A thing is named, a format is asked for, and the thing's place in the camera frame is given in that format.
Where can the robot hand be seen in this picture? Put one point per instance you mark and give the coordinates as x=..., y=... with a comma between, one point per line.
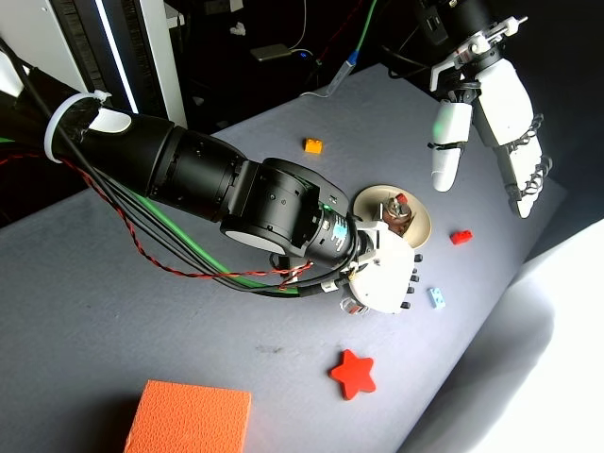
x=389, y=273
x=507, y=104

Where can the brown toy cupcake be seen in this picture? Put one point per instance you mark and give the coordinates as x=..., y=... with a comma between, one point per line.
x=398, y=219

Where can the beige round plate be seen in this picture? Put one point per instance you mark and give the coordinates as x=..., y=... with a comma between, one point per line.
x=422, y=226

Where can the light blue toy brick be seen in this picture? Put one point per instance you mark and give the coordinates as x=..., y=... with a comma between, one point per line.
x=437, y=297

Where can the red toy brick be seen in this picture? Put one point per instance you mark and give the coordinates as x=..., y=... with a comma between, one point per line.
x=460, y=238

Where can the red star block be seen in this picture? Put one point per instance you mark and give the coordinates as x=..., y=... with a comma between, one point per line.
x=354, y=375

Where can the orange toy brick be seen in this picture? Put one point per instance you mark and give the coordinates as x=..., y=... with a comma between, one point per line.
x=313, y=146

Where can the white adapter with blue plug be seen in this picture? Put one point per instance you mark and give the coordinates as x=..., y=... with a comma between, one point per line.
x=340, y=78

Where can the white backdrop sheet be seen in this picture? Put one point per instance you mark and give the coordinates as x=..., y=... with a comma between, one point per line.
x=557, y=377

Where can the grey flat device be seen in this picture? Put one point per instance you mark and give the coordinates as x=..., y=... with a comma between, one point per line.
x=271, y=52

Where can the orange textured box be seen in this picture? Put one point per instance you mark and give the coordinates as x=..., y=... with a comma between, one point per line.
x=189, y=420

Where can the small white plastic connector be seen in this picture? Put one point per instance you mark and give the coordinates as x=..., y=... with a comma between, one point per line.
x=238, y=29

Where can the white robot torso column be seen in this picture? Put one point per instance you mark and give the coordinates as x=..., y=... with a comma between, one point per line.
x=38, y=42

